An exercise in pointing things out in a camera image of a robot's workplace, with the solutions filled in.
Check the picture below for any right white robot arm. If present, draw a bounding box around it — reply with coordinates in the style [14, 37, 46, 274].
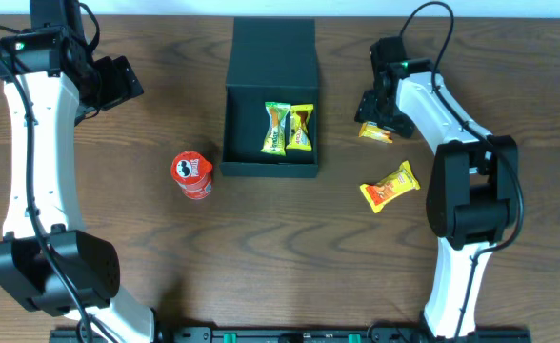
[357, 57, 530, 342]

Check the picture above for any yellow biscuit packet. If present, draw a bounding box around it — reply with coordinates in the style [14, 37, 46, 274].
[358, 122, 393, 144]

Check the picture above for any red Pringles can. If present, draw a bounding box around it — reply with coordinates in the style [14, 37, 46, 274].
[170, 151, 213, 200]

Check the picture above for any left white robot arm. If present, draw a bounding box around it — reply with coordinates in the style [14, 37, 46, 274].
[0, 23, 158, 342]

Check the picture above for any black gift box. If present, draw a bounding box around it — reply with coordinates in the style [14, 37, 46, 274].
[220, 17, 319, 178]

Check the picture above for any yellow brown chocolate packet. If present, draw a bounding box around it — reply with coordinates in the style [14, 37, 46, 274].
[287, 104, 314, 151]

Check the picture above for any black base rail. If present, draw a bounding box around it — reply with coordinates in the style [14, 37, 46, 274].
[49, 326, 532, 343]

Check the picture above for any orange yellow snack packet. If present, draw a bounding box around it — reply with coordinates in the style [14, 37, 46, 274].
[359, 161, 420, 213]

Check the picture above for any green yellow snack packet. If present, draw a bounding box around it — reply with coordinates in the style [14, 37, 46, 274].
[261, 102, 290, 156]

